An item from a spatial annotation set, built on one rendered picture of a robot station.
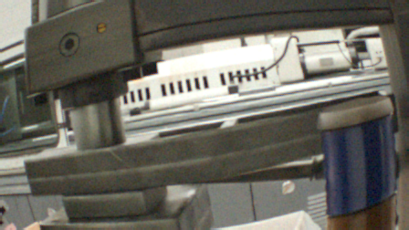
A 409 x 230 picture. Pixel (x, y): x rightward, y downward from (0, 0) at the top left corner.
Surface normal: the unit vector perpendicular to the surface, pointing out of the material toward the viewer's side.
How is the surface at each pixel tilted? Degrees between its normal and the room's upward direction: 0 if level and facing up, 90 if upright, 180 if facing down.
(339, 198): 76
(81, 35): 90
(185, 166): 90
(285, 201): 90
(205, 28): 90
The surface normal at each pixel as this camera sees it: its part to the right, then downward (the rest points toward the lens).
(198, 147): -0.08, 0.07
